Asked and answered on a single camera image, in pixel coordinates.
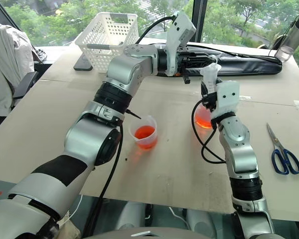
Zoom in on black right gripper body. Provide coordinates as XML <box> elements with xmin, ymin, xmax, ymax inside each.
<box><xmin>201</xmin><ymin>91</ymin><xmax>218</xmax><ymax>113</ymax></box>

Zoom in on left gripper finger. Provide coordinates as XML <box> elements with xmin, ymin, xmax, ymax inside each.
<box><xmin>188</xmin><ymin>55</ymin><xmax>216</xmax><ymax>64</ymax></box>
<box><xmin>181</xmin><ymin>66</ymin><xmax>192</xmax><ymax>85</ymax></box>

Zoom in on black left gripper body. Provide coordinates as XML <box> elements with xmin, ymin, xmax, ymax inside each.
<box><xmin>175</xmin><ymin>46</ymin><xmax>191</xmax><ymax>75</ymax></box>

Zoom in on clear cup with red liquid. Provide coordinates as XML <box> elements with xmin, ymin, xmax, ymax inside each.
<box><xmin>129</xmin><ymin>115</ymin><xmax>158</xmax><ymax>150</ymax></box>
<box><xmin>193</xmin><ymin>101</ymin><xmax>214</xmax><ymax>129</ymax></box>

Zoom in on long black bag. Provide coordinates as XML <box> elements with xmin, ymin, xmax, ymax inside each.
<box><xmin>181</xmin><ymin>46</ymin><xmax>283</xmax><ymax>78</ymax></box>

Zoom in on white perforated plastic basket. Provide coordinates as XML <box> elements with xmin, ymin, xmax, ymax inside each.
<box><xmin>74</xmin><ymin>11</ymin><xmax>140</xmax><ymax>73</ymax></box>

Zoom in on clear water bottle black cap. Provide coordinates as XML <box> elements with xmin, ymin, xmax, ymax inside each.
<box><xmin>268</xmin><ymin>13</ymin><xmax>299</xmax><ymax>63</ymax></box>

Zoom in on dark smartphone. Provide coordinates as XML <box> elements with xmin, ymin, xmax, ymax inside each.
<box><xmin>73</xmin><ymin>53</ymin><xmax>93</xmax><ymax>72</ymax></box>

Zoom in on silver rounded robot leg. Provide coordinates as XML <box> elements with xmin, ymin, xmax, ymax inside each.
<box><xmin>185</xmin><ymin>208</ymin><xmax>218</xmax><ymax>239</ymax></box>
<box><xmin>114</xmin><ymin>201</ymin><xmax>147</xmax><ymax>230</ymax></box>

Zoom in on grey robot torso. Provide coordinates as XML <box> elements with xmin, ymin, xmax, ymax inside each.
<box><xmin>89</xmin><ymin>226</ymin><xmax>242</xmax><ymax>239</ymax></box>

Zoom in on grey jacket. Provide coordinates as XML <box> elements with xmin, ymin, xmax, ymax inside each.
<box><xmin>0</xmin><ymin>23</ymin><xmax>37</xmax><ymax>118</ymax></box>

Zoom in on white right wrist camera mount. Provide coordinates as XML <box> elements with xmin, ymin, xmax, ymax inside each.
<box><xmin>210</xmin><ymin>81</ymin><xmax>240</xmax><ymax>118</ymax></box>

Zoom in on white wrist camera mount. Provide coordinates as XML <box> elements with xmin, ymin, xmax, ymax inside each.
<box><xmin>164</xmin><ymin>12</ymin><xmax>197</xmax><ymax>77</ymax></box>
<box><xmin>210</xmin><ymin>81</ymin><xmax>240</xmax><ymax>118</ymax></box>

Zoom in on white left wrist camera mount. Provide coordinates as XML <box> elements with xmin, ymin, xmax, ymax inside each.
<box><xmin>164</xmin><ymin>12</ymin><xmax>197</xmax><ymax>77</ymax></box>

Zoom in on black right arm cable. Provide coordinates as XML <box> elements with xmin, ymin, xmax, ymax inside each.
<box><xmin>191</xmin><ymin>99</ymin><xmax>227</xmax><ymax>164</ymax></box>

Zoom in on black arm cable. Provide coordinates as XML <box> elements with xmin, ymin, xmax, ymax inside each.
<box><xmin>191</xmin><ymin>99</ymin><xmax>227</xmax><ymax>164</ymax></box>
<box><xmin>83</xmin><ymin>123</ymin><xmax>124</xmax><ymax>239</ymax></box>
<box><xmin>135</xmin><ymin>15</ymin><xmax>177</xmax><ymax>45</ymax></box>

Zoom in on black window frame post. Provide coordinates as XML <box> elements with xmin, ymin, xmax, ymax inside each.
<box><xmin>191</xmin><ymin>0</ymin><xmax>205</xmax><ymax>43</ymax></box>

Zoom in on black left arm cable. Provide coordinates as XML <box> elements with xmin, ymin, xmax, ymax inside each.
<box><xmin>135</xmin><ymin>15</ymin><xmax>177</xmax><ymax>45</ymax></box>
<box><xmin>83</xmin><ymin>123</ymin><xmax>124</xmax><ymax>239</ymax></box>

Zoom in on blue handled scissors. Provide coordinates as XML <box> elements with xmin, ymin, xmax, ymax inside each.
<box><xmin>266</xmin><ymin>122</ymin><xmax>299</xmax><ymax>175</ymax></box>

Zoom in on thin white cable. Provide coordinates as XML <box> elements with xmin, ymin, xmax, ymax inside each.
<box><xmin>168</xmin><ymin>206</ymin><xmax>191</xmax><ymax>230</ymax></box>
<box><xmin>61</xmin><ymin>195</ymin><xmax>83</xmax><ymax>226</ymax></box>

